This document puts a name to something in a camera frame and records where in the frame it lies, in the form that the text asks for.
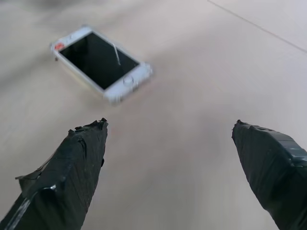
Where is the white smartphone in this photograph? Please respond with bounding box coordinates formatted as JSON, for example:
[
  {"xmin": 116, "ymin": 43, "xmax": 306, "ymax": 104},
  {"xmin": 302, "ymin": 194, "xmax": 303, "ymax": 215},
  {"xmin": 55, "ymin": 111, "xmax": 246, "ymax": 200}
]
[{"xmin": 51, "ymin": 26, "xmax": 152, "ymax": 104}]

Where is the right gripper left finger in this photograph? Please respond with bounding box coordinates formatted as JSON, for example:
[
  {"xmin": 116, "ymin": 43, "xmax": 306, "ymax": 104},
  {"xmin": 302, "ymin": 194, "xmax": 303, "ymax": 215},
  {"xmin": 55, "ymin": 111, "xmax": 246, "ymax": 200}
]
[{"xmin": 0, "ymin": 117, "xmax": 109, "ymax": 230}]

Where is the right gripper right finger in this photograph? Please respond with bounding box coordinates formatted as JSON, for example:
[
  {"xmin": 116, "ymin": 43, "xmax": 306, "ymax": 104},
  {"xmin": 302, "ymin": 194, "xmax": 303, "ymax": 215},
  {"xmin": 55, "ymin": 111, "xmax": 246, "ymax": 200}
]
[{"xmin": 231, "ymin": 119, "xmax": 307, "ymax": 230}]

